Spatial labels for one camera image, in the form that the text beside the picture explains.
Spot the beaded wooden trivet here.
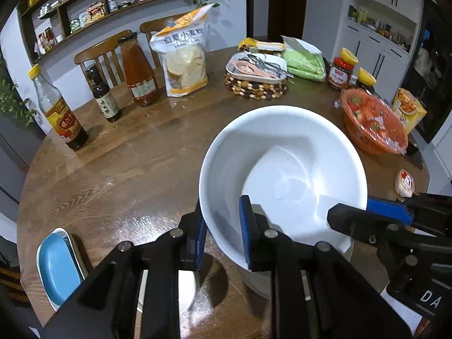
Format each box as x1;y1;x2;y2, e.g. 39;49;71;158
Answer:
225;73;289;100

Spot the yellow cap dark bottle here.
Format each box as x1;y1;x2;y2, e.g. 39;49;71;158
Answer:
356;68;377;94

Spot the red chili sauce jar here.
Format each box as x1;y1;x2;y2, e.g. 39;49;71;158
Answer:
327;57;354;91

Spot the white kitchen cabinet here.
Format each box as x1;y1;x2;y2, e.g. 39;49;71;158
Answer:
332;0;435;103

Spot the wooden chair left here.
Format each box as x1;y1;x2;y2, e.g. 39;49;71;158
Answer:
73;29;132;86

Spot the yellow packet behind tray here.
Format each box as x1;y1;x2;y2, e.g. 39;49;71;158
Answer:
238;38;286;53

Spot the white tray with utensils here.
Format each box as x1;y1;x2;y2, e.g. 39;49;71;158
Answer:
225;51;294;84

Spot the small dark soy sauce bottle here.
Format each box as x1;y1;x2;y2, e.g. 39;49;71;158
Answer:
85;64;121;123

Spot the flour bag white orange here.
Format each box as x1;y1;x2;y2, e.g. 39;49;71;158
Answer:
149;4;213;98

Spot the large vinegar bottle yellow cap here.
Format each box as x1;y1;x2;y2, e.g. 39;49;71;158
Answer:
28;64;88;151

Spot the yellow snack box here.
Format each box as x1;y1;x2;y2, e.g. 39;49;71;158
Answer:
392;87;427;134

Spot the wooden chair right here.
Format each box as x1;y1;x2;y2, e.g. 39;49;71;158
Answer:
138;11;188;70

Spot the small white bowl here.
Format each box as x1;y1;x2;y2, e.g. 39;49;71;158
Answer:
137;270;198;315

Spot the green plastic bag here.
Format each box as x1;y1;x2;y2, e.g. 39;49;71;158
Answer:
283;36;326;82

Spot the small red white packet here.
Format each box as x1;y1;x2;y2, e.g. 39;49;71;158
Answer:
395;169;414;197

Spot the large white bowl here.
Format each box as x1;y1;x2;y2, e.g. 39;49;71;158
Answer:
198;105;368;269

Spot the green hanging plant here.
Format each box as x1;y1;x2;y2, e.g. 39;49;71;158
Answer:
0;56;38;126

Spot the red sauce glass bottle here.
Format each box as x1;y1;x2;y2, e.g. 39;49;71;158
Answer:
118;32;159;107

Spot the blue white patterned square plate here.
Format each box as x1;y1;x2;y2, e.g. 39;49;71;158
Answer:
36;227;90;312

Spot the wooden chair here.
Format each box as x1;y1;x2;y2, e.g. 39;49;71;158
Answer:
138;11;188;70
73;29;132;86

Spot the white round plate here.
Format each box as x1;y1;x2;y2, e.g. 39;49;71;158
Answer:
241;239;356;301

